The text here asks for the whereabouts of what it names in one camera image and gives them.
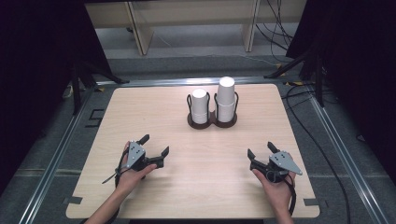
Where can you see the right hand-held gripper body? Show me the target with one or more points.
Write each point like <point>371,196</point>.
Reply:
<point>281,163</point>

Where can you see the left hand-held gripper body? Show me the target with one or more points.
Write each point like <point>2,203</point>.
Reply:
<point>135,155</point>

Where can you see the short stack of white cups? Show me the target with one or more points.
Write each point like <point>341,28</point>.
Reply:
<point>200,105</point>

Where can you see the tall stack of white cups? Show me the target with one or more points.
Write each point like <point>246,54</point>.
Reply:
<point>226,96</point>

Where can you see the person's left hand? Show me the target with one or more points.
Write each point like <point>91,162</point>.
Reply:
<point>130,180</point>

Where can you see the person's right hand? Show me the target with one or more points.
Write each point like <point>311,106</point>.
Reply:
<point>280,194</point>

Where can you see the black metal stand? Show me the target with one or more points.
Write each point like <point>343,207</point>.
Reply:
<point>318,81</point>
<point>77,84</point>

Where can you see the beige wooden shelf unit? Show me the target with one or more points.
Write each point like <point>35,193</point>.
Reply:
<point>141,34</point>

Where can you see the dark curtain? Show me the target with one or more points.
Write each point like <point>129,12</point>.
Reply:
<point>34,77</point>
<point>361,62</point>

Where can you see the metal floor rail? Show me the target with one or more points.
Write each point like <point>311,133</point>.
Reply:
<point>351,168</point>
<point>49,168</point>

